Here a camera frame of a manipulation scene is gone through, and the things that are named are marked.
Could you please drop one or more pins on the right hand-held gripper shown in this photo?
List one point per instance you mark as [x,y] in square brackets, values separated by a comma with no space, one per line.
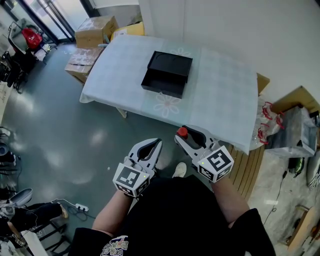
[216,162]

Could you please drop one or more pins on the black printed t-shirt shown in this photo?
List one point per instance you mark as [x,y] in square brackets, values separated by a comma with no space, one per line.
[175,217]

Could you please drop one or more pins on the white table leg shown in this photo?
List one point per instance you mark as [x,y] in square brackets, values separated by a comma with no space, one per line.
[122,113]

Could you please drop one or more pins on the brown cardboard sheet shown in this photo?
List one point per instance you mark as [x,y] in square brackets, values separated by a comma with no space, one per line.
[263,82]

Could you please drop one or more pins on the person's right forearm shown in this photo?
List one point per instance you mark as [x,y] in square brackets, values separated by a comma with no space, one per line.
[230,202]

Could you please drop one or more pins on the small red bottle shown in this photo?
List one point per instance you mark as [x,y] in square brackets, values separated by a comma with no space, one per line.
[182,131]

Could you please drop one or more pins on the black box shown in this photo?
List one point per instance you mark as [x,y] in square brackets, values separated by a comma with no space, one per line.
[170,62]

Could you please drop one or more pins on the grey white sneaker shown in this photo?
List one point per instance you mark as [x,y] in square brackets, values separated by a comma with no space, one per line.
[21,197]

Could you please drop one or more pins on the person's left forearm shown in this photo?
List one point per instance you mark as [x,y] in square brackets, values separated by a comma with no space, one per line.
[112,212]

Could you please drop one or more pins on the large brown cardboard box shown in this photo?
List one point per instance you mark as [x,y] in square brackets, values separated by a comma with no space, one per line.
[95,32]

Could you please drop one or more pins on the black green shoe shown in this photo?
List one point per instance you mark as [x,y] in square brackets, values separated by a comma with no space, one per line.
[296,166]

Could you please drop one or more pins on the black framed glass door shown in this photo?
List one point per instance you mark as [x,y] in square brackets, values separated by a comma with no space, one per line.
[50,17]

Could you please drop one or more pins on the light wooden board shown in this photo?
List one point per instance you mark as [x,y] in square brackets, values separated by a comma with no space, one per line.
[303,225]

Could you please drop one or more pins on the taped flat cardboard box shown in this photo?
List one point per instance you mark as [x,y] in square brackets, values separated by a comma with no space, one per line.
[82,62]

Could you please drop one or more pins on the white power strip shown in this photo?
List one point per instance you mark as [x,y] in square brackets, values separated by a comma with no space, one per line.
[82,207]

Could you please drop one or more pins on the wooden slatted board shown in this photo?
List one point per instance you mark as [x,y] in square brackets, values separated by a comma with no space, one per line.
[246,172]

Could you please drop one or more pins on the person's right white shoe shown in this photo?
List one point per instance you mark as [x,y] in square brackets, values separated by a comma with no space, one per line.
[180,170]

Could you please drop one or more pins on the teal plastic chair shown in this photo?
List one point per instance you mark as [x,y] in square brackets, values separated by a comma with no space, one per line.
[103,45]

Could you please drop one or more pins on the light blue floral tablecloth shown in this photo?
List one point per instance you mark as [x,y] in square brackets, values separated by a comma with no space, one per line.
[120,82]

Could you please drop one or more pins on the yellow cardboard box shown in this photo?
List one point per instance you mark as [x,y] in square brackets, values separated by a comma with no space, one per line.
[130,31]

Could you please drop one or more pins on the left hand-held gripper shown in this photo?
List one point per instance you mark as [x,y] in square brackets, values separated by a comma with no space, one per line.
[130,180]

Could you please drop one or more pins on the black white patterned bag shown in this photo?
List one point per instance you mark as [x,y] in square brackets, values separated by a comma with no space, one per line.
[315,172]

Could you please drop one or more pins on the red bag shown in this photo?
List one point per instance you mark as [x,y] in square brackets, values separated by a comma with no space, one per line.
[31,38]

